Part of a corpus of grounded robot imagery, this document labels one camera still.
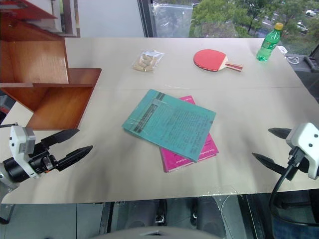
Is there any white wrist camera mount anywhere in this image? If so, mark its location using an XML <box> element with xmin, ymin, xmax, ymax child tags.
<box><xmin>9</xmin><ymin>125</ymin><xmax>42</xmax><ymax>179</ymax></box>
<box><xmin>285</xmin><ymin>122</ymin><xmax>319</xmax><ymax>180</ymax></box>

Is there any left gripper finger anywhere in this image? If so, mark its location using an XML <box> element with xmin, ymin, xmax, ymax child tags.
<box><xmin>57</xmin><ymin>145</ymin><xmax>94</xmax><ymax>173</ymax></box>
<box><xmin>40</xmin><ymin>128</ymin><xmax>80</xmax><ymax>150</ymax></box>

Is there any clear bag of corks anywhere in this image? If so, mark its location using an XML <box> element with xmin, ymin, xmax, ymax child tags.
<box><xmin>131</xmin><ymin>49</ymin><xmax>165</xmax><ymax>73</ymax></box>

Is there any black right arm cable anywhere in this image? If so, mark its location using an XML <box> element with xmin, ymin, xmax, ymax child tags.
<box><xmin>268</xmin><ymin>146</ymin><xmax>319</xmax><ymax>228</ymax></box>

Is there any wood framed panel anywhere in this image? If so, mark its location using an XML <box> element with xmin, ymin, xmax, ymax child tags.
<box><xmin>61</xmin><ymin>0</ymin><xmax>81</xmax><ymax>38</ymax></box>

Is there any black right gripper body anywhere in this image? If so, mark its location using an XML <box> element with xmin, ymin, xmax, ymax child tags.
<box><xmin>286</xmin><ymin>146</ymin><xmax>312</xmax><ymax>175</ymax></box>

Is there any clear plastic sheet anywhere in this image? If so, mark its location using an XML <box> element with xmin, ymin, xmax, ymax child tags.
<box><xmin>151</xmin><ymin>1</ymin><xmax>194</xmax><ymax>38</ymax></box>

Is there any teal book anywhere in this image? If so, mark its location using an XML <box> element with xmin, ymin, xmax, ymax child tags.
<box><xmin>121</xmin><ymin>89</ymin><xmax>217</xmax><ymax>164</ymax></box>

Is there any green plastic bottle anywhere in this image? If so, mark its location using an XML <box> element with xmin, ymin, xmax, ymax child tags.
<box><xmin>256</xmin><ymin>22</ymin><xmax>284</xmax><ymax>62</ymax></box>

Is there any black window frame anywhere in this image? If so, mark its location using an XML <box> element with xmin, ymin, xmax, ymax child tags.
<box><xmin>137</xmin><ymin>0</ymin><xmax>156</xmax><ymax>38</ymax></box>

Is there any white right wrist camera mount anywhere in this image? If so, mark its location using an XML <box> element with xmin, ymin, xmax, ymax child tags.
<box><xmin>285</xmin><ymin>122</ymin><xmax>319</xmax><ymax>180</ymax></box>

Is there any red table tennis paddle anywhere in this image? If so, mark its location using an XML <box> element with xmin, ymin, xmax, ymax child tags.
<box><xmin>192</xmin><ymin>49</ymin><xmax>243</xmax><ymax>73</ymax></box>

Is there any blue denim fabric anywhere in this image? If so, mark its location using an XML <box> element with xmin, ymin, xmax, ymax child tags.
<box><xmin>272</xmin><ymin>216</ymin><xmax>319</xmax><ymax>239</ymax></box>

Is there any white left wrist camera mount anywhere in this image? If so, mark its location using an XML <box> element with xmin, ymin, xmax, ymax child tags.
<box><xmin>9</xmin><ymin>125</ymin><xmax>42</xmax><ymax>179</ymax></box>

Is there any pink book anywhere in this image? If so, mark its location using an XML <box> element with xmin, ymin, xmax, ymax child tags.
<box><xmin>159</xmin><ymin>95</ymin><xmax>220</xmax><ymax>173</ymax></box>

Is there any white charger cable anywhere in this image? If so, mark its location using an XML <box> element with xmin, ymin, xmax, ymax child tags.
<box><xmin>277</xmin><ymin>45</ymin><xmax>300</xmax><ymax>65</ymax></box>

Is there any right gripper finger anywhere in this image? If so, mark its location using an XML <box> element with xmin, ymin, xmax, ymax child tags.
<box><xmin>267</xmin><ymin>127</ymin><xmax>293</xmax><ymax>145</ymax></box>
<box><xmin>252</xmin><ymin>152</ymin><xmax>290</xmax><ymax>176</ymax></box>

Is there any wooden shelf unit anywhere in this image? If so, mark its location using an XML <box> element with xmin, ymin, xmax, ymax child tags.
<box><xmin>0</xmin><ymin>0</ymin><xmax>102</xmax><ymax>131</ymax></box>

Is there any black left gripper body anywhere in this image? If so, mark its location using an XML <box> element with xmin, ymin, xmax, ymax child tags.
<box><xmin>27</xmin><ymin>148</ymin><xmax>62</xmax><ymax>176</ymax></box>

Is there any black table leg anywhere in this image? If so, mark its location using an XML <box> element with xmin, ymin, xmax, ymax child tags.
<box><xmin>100</xmin><ymin>201</ymin><xmax>118</xmax><ymax>235</ymax></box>

